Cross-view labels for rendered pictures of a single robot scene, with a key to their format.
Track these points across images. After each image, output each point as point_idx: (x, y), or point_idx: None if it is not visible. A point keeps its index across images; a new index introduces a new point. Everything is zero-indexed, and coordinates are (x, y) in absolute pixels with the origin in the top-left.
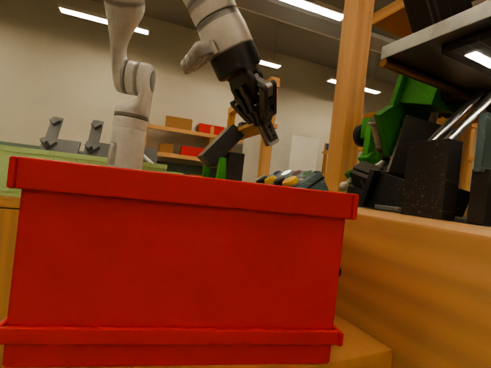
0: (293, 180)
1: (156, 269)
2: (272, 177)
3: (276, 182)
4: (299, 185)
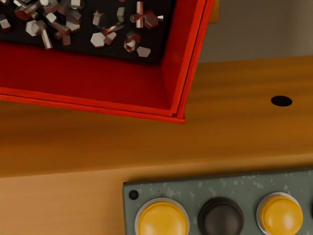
0: (140, 229)
1: None
2: (274, 226)
3: (214, 207)
4: (125, 228)
